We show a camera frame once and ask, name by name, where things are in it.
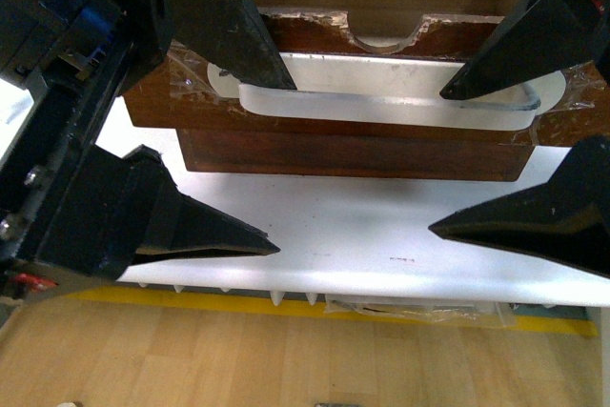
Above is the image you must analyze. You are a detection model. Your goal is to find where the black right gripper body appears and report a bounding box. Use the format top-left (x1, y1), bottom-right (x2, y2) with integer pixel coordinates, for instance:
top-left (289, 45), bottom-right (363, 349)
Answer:
top-left (0, 0), bottom-right (192, 108)

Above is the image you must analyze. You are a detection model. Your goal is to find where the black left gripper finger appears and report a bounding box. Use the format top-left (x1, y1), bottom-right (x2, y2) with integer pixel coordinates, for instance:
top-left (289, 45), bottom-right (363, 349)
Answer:
top-left (429, 135), bottom-right (609, 277)
top-left (37, 146), bottom-right (279, 279)

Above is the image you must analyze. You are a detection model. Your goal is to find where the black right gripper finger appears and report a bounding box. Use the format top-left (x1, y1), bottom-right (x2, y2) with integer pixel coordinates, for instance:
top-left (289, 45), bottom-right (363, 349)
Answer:
top-left (440, 0), bottom-right (609, 100)
top-left (169, 0), bottom-right (296, 90)

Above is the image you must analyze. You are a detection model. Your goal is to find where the wooden drawer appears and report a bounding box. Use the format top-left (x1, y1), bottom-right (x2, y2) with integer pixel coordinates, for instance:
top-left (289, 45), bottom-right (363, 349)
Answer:
top-left (125, 10), bottom-right (609, 147)
top-left (177, 130), bottom-right (534, 182)

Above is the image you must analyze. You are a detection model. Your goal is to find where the white drawer handle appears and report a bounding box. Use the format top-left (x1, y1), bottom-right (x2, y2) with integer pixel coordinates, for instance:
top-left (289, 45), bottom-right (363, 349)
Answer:
top-left (207, 52), bottom-right (566, 132)

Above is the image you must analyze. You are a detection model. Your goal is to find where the brown wooden drawer cabinet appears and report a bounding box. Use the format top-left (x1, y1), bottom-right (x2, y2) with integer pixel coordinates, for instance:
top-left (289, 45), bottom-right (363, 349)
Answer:
top-left (125, 0), bottom-right (609, 181)

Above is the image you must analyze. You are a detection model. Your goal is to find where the clear plastic tape piece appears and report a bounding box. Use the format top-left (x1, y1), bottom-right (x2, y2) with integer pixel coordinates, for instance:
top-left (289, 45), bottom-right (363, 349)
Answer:
top-left (325, 295), bottom-right (518, 328)

